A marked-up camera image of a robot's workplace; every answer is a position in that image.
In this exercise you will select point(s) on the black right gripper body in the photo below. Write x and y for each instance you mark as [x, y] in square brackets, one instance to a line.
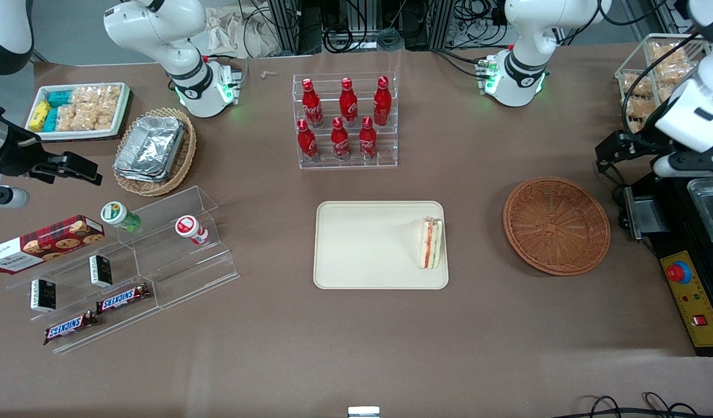
[18, 158]

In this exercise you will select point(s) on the triangle sandwich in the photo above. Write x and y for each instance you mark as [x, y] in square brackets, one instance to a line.
[431, 244]

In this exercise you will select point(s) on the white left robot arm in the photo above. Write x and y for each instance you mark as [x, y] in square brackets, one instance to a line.
[525, 35]

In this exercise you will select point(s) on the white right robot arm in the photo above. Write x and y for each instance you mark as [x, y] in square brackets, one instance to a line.
[159, 29]

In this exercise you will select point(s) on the white rectangular snack tray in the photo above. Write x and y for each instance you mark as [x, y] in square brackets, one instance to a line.
[78, 136]

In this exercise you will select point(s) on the aluminium foil tray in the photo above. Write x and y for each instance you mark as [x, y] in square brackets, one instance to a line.
[150, 145]
[136, 174]

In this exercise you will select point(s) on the round brown wicker basket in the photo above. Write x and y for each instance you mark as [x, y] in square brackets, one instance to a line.
[557, 226]

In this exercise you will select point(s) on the oval light wicker basket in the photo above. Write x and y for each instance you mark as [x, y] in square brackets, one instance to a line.
[185, 157]

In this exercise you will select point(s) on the cream rectangular plastic tray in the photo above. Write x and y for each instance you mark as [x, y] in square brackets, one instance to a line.
[368, 249]

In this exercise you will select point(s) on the clear-wrapped rice cracker pack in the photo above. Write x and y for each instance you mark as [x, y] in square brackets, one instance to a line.
[670, 57]
[75, 119]
[86, 96]
[635, 116]
[636, 87]
[110, 107]

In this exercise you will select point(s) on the yellow snack packet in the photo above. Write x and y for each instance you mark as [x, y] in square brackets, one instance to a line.
[38, 114]

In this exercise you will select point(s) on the teal snack packet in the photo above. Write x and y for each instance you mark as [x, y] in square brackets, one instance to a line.
[59, 97]
[50, 120]

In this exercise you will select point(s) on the green-lidded snack cup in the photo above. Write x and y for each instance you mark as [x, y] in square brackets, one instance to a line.
[115, 213]

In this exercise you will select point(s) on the dark box with metal plate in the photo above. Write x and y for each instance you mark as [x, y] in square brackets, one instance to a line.
[647, 215]

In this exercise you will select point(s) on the clear bin of pastries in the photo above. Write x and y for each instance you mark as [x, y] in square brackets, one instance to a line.
[620, 78]

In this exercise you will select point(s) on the red tartan cookie box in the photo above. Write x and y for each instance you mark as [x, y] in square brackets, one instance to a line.
[43, 244]

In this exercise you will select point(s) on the clear plastic container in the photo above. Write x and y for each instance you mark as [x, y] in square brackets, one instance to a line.
[710, 209]

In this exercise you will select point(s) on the small black tea box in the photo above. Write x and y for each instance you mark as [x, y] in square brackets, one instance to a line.
[43, 295]
[101, 270]

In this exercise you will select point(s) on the red-lidded snack cup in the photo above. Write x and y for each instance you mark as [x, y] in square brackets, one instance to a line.
[188, 227]

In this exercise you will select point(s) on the snickers chocolate bar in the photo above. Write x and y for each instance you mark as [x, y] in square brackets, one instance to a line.
[123, 298]
[70, 327]

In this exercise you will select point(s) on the clear acrylic stepped shelf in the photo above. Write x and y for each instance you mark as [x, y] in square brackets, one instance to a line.
[176, 273]

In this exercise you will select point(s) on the black machine with yellow panel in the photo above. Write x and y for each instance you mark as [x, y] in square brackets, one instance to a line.
[696, 302]

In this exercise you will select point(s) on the beige crumpled cloth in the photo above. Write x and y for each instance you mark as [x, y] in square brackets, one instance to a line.
[240, 29]

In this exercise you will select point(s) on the clear acrylic bottle rack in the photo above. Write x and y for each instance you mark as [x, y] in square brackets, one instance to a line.
[391, 157]

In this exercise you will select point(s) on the red cola bottle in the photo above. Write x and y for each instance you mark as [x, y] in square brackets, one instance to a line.
[312, 107]
[367, 141]
[382, 104]
[339, 142]
[306, 144]
[348, 104]

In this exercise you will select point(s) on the grey equipment rack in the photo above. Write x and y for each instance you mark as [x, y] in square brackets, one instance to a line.
[284, 29]

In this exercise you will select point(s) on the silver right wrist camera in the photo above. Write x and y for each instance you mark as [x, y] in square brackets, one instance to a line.
[5, 197]

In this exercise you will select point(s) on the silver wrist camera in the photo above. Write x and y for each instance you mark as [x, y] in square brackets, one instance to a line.
[5, 197]
[693, 165]

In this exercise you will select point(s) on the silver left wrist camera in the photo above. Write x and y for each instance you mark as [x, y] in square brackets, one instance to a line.
[693, 165]

